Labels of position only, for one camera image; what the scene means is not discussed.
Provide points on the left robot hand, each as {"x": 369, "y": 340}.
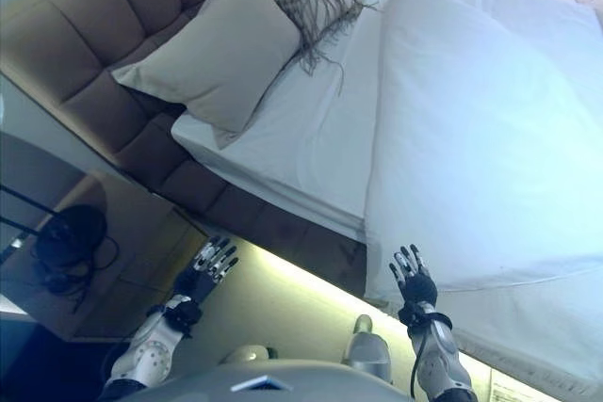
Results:
{"x": 200, "y": 279}

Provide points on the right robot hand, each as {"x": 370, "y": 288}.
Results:
{"x": 419, "y": 289}

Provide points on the white duvet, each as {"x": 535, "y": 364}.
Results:
{"x": 471, "y": 138}

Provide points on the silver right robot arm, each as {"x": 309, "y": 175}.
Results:
{"x": 438, "y": 364}

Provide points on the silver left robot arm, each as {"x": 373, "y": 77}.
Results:
{"x": 148, "y": 355}

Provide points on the brown padded bed base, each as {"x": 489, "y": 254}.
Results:
{"x": 282, "y": 232}

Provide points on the wooden nightstand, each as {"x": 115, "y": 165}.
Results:
{"x": 141, "y": 232}

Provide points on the silver right robot leg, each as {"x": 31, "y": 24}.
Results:
{"x": 369, "y": 350}

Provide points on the silver robot leg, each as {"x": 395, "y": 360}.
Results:
{"x": 247, "y": 355}
{"x": 369, "y": 350}

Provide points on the silver left robot leg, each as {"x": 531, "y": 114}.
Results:
{"x": 247, "y": 355}

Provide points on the silver robot torso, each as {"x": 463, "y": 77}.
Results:
{"x": 282, "y": 383}

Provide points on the printed paper sheet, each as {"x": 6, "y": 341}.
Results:
{"x": 518, "y": 388}

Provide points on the white sheeted mattress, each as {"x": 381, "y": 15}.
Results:
{"x": 306, "y": 148}

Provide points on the large beige pillow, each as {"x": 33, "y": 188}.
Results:
{"x": 216, "y": 63}

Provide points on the brown tufted headboard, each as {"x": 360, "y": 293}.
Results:
{"x": 85, "y": 44}

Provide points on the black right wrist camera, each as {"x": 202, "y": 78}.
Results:
{"x": 417, "y": 315}

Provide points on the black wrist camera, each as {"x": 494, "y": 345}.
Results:
{"x": 417, "y": 315}
{"x": 181, "y": 315}

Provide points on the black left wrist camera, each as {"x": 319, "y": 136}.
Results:
{"x": 181, "y": 315}

